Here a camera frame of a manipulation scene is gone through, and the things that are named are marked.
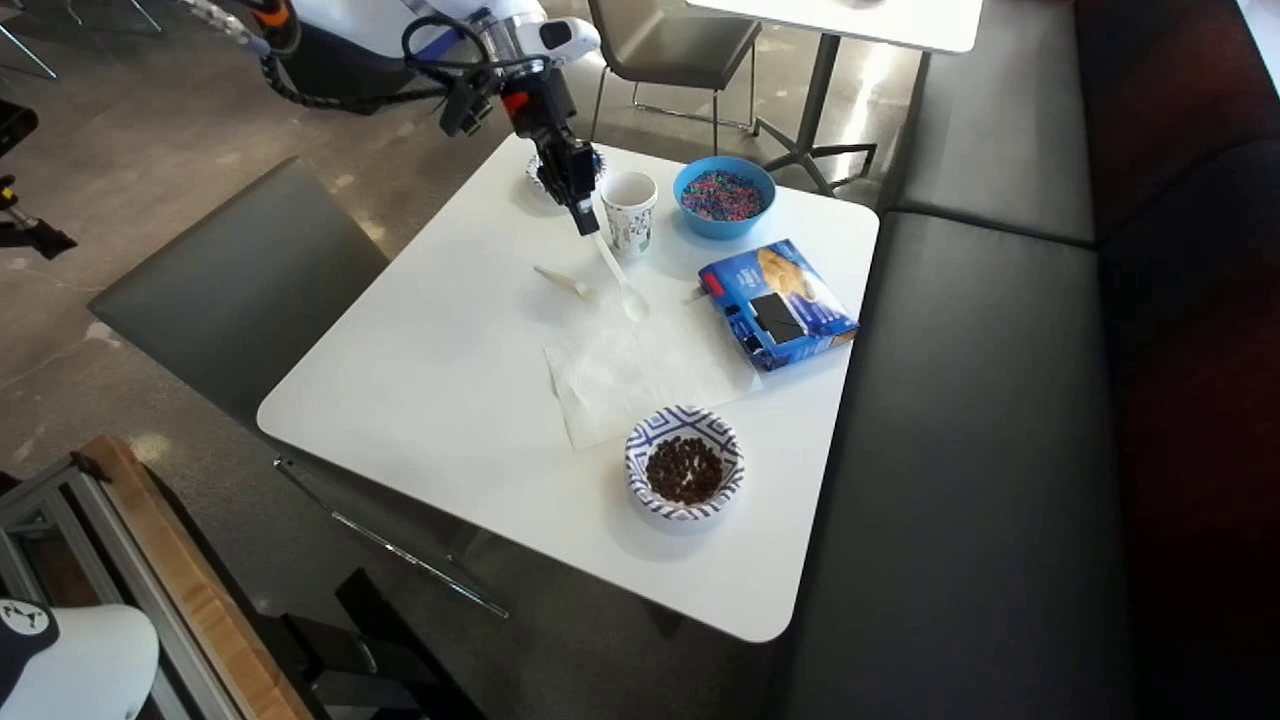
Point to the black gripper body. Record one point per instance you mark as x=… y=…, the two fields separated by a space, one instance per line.
x=539 y=105

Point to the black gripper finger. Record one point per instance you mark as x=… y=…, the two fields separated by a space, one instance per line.
x=590 y=219
x=571 y=170

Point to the white plastic spoon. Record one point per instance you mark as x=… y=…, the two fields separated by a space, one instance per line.
x=628 y=299

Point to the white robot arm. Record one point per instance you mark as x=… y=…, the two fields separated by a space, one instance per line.
x=477 y=55

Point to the white paper cup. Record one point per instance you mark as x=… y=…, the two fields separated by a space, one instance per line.
x=628 y=207

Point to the grey background chair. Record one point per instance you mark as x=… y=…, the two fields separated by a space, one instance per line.
x=668 y=41

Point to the blue bowl of candies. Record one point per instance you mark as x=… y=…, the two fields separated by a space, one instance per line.
x=722 y=196

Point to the white paper napkin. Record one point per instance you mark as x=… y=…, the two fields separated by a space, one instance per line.
x=619 y=375

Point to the blue snack box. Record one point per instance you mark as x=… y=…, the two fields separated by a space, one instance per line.
x=777 y=305

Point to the blue patterned paper bowl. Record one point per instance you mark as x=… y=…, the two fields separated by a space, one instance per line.
x=682 y=464

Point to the metal rod on floor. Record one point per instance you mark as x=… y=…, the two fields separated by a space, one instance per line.
x=438 y=567

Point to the black bench sofa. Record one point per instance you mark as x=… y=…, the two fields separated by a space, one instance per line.
x=1058 y=464

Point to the white cap with logo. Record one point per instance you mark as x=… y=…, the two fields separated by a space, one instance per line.
x=73 y=662

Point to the wooden frame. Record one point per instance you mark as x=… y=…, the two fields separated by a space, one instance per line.
x=191 y=584

